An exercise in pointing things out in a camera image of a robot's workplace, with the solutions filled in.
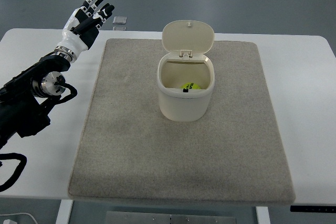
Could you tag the grey felt table mat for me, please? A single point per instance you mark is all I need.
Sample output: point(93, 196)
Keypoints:
point(130, 151)

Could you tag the white left table leg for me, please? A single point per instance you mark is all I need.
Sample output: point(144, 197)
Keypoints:
point(64, 211)

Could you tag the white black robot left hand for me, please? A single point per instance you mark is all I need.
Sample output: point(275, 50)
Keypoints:
point(82, 28)

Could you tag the metal floor socket plate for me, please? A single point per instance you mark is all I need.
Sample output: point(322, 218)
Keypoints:
point(120, 20)

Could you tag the yellow-green tennis ball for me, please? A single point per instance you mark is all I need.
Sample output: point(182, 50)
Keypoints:
point(190, 85)

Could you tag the black desk control panel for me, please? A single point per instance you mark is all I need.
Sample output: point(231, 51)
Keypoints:
point(313, 209)

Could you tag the grey metal base plate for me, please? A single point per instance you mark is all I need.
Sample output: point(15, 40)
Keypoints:
point(139, 217)

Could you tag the white right table leg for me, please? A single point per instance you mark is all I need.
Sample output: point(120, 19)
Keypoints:
point(263, 215)

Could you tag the small metal floor plate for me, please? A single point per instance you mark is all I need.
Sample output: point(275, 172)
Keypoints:
point(120, 28)

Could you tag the beige lidded plastic bin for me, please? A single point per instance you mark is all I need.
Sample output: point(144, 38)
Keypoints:
point(186, 43)

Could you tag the white table leg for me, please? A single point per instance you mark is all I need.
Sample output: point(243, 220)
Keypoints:
point(64, 211)
point(263, 215)

